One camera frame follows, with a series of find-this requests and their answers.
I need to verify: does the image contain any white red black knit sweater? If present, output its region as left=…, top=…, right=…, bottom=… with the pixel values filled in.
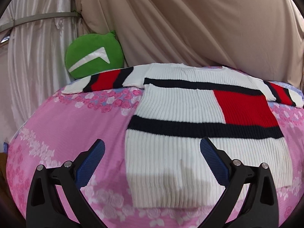
left=63, top=63, right=303, bottom=208

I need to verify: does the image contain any pink floral bed quilt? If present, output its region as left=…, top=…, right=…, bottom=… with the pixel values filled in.
left=5, top=70, right=304, bottom=228

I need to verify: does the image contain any green round plush pillow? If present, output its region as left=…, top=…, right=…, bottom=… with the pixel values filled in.
left=65, top=30, right=124, bottom=79

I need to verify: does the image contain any beige draped curtain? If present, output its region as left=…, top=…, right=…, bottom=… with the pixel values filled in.
left=75, top=0, right=303, bottom=88

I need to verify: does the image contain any grey curved curtain rail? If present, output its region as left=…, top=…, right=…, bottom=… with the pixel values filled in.
left=0, top=12, right=79, bottom=33

